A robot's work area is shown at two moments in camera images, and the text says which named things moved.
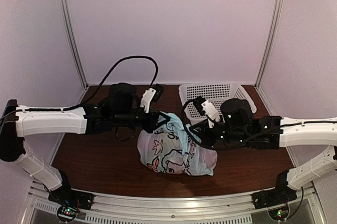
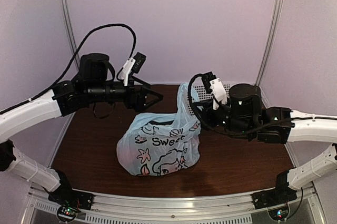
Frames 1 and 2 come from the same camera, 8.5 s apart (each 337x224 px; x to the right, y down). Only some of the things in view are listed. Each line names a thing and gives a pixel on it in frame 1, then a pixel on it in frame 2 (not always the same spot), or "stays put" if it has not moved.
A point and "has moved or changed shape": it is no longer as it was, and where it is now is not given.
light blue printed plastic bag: (173, 148) has moved or changed shape
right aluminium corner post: (279, 8) stays put
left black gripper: (151, 124) -> (138, 104)
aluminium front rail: (109, 208) stays put
